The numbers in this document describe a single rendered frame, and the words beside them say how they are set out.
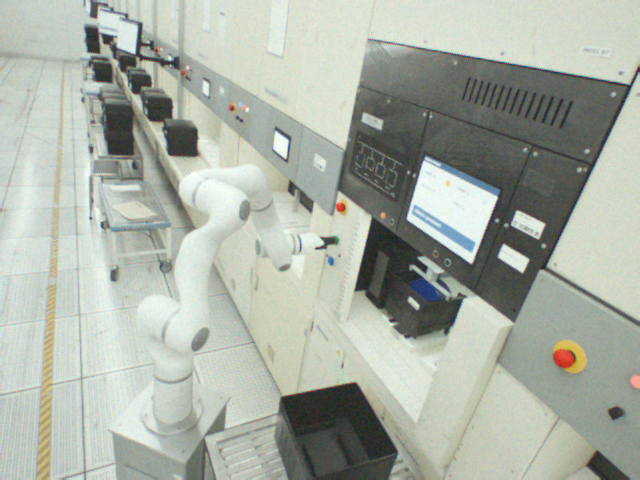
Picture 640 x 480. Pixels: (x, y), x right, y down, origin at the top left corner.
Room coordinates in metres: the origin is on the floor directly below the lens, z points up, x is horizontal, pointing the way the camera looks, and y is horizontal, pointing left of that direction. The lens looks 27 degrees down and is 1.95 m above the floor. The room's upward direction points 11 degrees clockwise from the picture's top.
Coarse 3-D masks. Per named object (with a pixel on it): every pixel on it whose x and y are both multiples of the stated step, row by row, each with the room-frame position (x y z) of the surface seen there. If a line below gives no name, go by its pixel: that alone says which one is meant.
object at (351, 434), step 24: (288, 408) 0.95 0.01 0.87; (312, 408) 0.99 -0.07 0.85; (336, 408) 1.03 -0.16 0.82; (360, 408) 1.00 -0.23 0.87; (288, 432) 0.84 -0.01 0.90; (312, 432) 0.96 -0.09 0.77; (336, 432) 0.98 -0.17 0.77; (360, 432) 0.97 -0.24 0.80; (384, 432) 0.88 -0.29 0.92; (288, 456) 0.81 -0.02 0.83; (312, 456) 0.88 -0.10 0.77; (336, 456) 0.89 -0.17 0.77; (360, 456) 0.91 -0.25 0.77; (384, 456) 0.85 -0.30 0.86
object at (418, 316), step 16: (400, 272) 1.53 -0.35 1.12; (416, 272) 1.58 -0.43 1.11; (432, 272) 1.45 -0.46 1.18; (400, 288) 1.46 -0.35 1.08; (384, 304) 1.51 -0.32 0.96; (400, 304) 1.44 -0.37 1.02; (416, 304) 1.37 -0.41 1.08; (432, 304) 1.33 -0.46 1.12; (448, 304) 1.40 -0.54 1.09; (400, 320) 1.42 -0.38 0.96; (416, 320) 1.35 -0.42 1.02; (432, 320) 1.37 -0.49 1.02; (448, 320) 1.42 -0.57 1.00; (416, 336) 1.33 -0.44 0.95
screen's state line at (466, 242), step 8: (416, 208) 1.21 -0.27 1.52; (416, 216) 1.20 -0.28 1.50; (424, 216) 1.18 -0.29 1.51; (432, 216) 1.15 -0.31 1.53; (432, 224) 1.15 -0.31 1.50; (440, 224) 1.12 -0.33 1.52; (440, 232) 1.12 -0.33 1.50; (448, 232) 1.09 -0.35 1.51; (456, 232) 1.07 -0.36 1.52; (456, 240) 1.06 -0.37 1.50; (464, 240) 1.04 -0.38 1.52; (472, 240) 1.02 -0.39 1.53; (472, 248) 1.01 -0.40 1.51
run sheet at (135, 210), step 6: (120, 204) 3.00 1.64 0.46; (126, 204) 3.02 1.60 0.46; (132, 204) 3.04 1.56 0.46; (138, 204) 3.06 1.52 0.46; (120, 210) 2.89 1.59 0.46; (126, 210) 2.91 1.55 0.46; (132, 210) 2.93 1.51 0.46; (138, 210) 2.95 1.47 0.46; (144, 210) 2.97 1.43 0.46; (150, 210) 2.99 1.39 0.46; (126, 216) 2.81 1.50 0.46; (132, 216) 2.83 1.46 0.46; (138, 216) 2.85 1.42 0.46; (144, 216) 2.87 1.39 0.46; (150, 216) 2.89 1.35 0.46
